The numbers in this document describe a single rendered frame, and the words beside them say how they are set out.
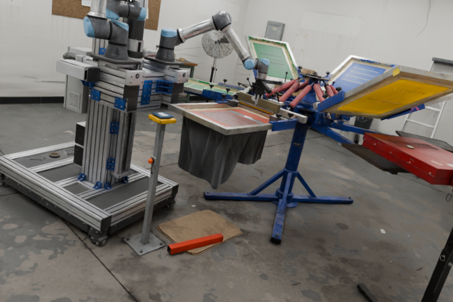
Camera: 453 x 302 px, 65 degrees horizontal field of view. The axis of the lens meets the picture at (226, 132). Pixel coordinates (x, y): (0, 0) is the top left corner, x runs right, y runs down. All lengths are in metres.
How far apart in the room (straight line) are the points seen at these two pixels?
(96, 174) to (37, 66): 3.20
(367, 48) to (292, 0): 1.89
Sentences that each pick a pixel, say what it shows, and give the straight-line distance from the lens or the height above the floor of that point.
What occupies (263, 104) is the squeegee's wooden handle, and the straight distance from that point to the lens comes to 2.76.
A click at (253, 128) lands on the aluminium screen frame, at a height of 0.98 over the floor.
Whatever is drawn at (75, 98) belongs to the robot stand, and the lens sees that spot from 2.89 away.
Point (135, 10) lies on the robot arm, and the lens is 2.13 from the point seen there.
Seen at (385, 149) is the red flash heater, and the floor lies 1.07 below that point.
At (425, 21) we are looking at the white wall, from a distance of 6.59.
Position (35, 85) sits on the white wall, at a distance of 5.92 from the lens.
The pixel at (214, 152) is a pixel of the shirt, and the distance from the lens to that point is 2.39.
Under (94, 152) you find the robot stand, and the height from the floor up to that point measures 0.48.
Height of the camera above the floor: 1.56
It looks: 16 degrees down
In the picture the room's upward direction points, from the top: 11 degrees clockwise
